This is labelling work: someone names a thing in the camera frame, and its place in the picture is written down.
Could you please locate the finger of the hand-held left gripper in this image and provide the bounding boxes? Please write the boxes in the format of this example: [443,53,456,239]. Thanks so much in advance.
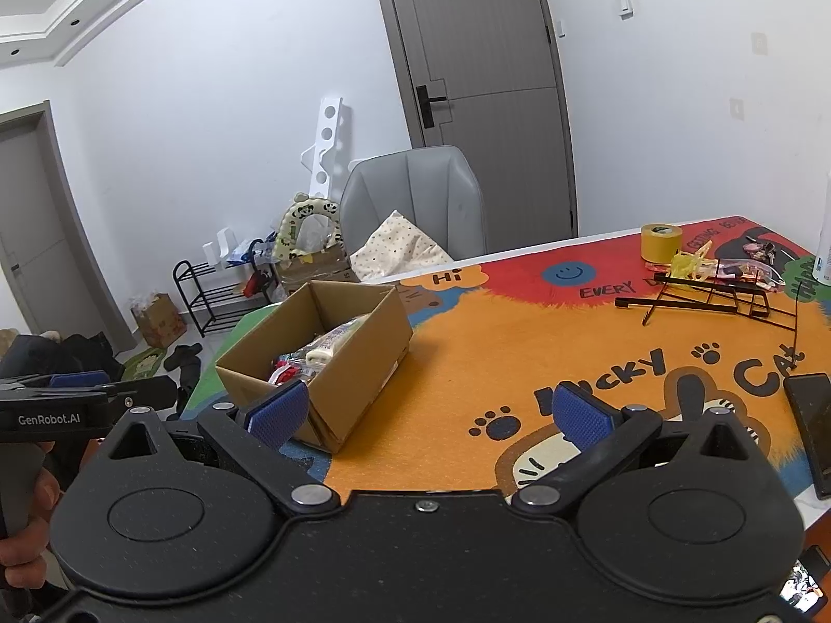
[47,370,113,389]
[105,374,180,412]

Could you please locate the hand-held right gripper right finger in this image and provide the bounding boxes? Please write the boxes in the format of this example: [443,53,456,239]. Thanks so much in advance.
[513,382,780,512]

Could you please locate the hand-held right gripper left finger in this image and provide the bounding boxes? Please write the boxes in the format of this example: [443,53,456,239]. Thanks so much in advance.
[97,378,342,515]

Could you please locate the brown cardboard box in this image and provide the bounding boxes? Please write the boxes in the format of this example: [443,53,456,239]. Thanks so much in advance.
[214,280,414,454]

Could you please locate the person's left hand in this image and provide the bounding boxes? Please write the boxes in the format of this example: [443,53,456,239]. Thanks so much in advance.
[0,441,64,591]

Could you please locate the dark clothes pile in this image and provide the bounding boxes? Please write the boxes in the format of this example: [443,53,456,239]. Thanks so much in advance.
[0,331,124,385]

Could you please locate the green cartoon floor mat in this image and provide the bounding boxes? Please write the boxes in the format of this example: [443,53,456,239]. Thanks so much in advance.
[123,345,166,381]

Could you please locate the black shoes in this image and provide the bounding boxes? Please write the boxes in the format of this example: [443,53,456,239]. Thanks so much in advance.
[162,343,205,423]

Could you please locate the small printed cardboard box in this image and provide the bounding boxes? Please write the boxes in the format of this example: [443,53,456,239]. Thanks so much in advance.
[131,292,188,348]

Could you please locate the large green floor rug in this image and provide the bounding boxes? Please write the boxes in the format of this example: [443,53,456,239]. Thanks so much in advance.
[182,311,277,416]

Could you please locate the black shoe rack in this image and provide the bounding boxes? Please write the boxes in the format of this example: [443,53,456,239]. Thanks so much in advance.
[172,260,280,338]

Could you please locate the plain grey room door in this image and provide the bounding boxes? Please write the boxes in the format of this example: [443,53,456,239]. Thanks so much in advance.
[0,100,137,355]

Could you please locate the taped cardboard box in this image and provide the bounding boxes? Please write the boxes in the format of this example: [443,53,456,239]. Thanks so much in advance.
[279,243,361,300]

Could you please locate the white plastic holder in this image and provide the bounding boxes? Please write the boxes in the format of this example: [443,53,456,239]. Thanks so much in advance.
[203,227,235,265]

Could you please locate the panda print neck pillow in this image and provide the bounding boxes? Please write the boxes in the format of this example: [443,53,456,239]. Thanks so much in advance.
[273,193,345,267]

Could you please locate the yellow tape roll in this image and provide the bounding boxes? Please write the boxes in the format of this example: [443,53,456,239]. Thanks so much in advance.
[640,223,684,262]

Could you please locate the cream dotted cushion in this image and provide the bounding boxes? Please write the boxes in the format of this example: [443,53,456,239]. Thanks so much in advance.
[351,209,455,283]

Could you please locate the black phone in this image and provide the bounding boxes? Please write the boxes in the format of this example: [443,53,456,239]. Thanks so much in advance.
[783,373,831,500]

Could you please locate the clear bag of small items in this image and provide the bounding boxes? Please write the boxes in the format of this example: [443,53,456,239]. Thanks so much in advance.
[714,237,783,291]

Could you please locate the grey chair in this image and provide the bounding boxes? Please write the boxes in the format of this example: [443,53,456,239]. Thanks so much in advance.
[339,146,488,267]

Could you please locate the phone with lit screen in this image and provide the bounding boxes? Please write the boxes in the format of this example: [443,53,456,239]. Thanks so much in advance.
[779,564,820,616]

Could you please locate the white spray bottle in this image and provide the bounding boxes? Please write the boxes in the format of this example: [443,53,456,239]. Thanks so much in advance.
[814,182,831,287]

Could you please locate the black wire rack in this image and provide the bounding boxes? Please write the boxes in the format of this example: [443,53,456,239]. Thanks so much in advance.
[614,269,802,371]

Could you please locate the white wall rack with holes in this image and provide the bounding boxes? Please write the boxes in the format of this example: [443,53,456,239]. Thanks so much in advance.
[300,96,352,205]

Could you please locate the black door handle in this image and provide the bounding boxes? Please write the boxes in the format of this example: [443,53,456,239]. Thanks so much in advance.
[415,84,449,129]

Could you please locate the grey door with lever handle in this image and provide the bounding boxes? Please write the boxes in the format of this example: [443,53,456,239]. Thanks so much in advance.
[368,0,579,241]

